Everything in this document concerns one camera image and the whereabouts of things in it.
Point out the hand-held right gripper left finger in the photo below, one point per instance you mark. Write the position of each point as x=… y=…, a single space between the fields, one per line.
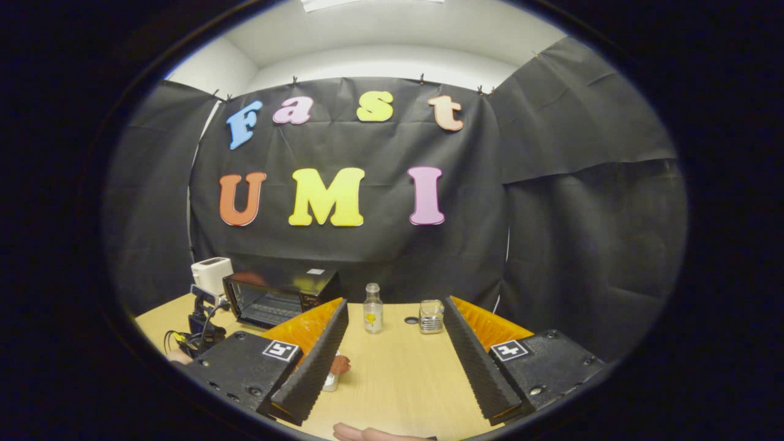
x=318 y=367

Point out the black backdrop cloth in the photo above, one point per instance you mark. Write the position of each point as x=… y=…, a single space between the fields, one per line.
x=367 y=251

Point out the black electric oven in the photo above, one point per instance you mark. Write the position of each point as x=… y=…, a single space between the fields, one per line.
x=312 y=283

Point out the ceiling light panel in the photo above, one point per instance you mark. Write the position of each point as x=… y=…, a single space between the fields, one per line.
x=367 y=3

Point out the brown meat piece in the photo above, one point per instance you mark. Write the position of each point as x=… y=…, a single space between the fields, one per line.
x=340 y=365

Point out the white toaster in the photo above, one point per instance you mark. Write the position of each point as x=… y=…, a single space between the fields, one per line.
x=211 y=275

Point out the clear glass bottle yellow label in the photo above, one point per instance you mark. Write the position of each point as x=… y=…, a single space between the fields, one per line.
x=373 y=312

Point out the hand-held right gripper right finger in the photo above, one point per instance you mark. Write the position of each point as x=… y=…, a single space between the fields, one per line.
x=478 y=367

